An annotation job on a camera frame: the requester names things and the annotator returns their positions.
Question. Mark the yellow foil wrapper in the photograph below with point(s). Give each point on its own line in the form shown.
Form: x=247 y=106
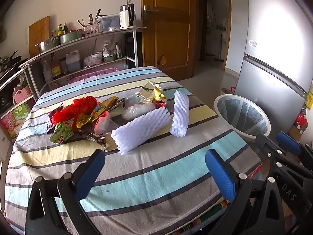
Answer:
x=84 y=120

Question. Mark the colourful woven mat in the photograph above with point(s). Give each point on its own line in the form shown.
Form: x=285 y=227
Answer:
x=210 y=215

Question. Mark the green bowl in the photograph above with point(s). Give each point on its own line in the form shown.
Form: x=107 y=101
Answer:
x=109 y=58

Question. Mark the green snack packet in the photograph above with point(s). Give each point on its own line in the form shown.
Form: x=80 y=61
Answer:
x=62 y=132

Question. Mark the black pans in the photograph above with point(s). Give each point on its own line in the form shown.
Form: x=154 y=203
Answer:
x=9 y=62

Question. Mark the dark purple wrapper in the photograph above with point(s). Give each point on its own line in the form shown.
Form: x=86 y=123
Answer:
x=51 y=122

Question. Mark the white electric kettle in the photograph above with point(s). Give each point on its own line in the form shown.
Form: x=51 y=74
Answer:
x=126 y=17

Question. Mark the clear plastic storage box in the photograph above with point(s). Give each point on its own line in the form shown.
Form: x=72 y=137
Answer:
x=110 y=23

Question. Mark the white trash bin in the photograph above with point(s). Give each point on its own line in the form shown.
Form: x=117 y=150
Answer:
x=217 y=107

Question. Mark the pink plastic tray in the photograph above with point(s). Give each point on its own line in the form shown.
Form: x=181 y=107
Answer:
x=97 y=73

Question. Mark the clear plastic bag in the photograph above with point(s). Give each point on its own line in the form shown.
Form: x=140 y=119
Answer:
x=137 y=111

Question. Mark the brown wrapper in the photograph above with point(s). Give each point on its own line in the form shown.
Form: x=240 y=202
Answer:
x=94 y=139

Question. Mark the wooden door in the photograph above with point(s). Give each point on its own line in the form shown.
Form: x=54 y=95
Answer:
x=168 y=29

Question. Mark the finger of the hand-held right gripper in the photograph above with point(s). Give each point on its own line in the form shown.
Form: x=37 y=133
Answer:
x=288 y=143
x=265 y=144

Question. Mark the white plastic jug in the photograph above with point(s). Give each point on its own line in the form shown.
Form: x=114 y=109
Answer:
x=73 y=62

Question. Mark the paper wrapper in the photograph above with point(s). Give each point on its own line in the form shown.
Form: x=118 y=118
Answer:
x=145 y=91

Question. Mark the green carton box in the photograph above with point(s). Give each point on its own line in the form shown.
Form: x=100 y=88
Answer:
x=14 y=120

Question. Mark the pink storage basket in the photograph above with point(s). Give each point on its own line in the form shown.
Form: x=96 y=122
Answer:
x=21 y=95

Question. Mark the red shiny bag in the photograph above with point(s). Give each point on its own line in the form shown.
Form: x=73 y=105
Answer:
x=301 y=121

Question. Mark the low metal shelf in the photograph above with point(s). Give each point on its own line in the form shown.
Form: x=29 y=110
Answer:
x=14 y=74

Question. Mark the yellow hanging packets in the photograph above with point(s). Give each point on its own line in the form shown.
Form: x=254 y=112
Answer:
x=310 y=98

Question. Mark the small yellow cap bottle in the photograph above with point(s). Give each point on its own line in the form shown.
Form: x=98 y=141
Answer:
x=53 y=34

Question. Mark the striped tablecloth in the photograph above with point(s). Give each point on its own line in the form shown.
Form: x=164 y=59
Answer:
x=151 y=176

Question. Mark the white jar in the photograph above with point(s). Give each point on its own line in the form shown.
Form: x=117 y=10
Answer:
x=96 y=56

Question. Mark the large white foam net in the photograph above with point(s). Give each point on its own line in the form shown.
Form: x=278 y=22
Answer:
x=139 y=129

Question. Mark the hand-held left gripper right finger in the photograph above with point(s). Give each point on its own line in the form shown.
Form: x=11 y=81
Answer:
x=220 y=176

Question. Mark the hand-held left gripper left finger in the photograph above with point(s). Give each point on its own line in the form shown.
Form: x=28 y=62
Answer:
x=90 y=171

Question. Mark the silver refrigerator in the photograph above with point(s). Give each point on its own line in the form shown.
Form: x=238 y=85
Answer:
x=269 y=78

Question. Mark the small white foam net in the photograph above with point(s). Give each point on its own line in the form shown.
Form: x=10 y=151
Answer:
x=180 y=115

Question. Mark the yellow snack packet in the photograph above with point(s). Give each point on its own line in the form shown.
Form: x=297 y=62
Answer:
x=107 y=105

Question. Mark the yellow red wrapper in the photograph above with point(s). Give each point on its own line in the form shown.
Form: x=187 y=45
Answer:
x=160 y=98

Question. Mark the cardboard box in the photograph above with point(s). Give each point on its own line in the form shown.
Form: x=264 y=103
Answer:
x=294 y=133

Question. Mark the crumpled translucent shelf bag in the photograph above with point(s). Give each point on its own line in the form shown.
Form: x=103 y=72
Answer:
x=91 y=61

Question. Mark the white paper roll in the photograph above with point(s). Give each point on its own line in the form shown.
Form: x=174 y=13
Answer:
x=227 y=91

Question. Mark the metal shelf rack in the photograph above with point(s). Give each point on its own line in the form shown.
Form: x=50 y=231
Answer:
x=97 y=33

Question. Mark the white red plastic bag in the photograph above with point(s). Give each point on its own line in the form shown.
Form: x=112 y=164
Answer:
x=101 y=123

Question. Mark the pink utensil basket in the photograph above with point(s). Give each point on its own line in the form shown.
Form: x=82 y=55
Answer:
x=93 y=30

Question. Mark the clear plastic bottle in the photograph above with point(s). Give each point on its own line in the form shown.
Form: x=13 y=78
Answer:
x=47 y=72

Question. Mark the green white bottle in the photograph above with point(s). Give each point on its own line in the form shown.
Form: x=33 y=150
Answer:
x=119 y=51

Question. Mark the wooden cutting board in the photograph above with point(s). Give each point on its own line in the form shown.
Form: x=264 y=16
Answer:
x=39 y=36

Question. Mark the yellow label oil bottle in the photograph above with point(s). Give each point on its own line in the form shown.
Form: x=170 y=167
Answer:
x=55 y=69

